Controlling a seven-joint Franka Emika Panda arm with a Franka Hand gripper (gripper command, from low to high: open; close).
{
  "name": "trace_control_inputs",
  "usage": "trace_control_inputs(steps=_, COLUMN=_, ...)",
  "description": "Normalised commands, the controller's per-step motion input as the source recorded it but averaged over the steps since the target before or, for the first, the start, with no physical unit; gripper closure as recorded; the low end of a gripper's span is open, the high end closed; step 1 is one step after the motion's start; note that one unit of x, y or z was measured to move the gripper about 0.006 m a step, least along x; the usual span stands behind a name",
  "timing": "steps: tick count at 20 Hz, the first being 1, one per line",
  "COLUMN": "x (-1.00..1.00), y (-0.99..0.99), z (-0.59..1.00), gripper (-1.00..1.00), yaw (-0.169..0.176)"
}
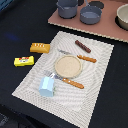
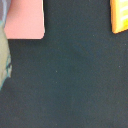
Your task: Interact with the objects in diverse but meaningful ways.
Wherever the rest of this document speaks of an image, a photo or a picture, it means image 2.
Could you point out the pink tray mat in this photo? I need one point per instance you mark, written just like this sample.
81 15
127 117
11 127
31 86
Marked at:
25 20

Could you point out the grey-teal gripper finger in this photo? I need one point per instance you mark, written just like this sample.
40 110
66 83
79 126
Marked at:
5 58

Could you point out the yellow butter box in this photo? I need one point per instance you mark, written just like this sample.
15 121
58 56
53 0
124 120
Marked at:
119 15

